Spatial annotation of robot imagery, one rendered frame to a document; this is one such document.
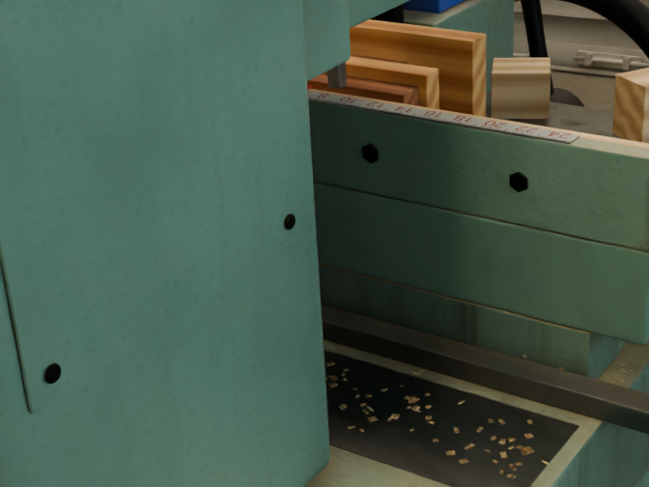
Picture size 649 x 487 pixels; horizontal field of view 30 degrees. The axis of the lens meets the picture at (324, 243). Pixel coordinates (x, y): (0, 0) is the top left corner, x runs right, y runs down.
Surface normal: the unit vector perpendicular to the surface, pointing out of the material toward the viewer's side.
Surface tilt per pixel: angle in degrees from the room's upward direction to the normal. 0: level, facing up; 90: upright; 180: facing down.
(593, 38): 85
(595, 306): 90
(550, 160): 90
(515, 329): 90
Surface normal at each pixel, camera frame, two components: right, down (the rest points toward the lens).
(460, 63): -0.56, 0.38
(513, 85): -0.16, 0.43
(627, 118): -0.92, 0.21
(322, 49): 0.83, 0.20
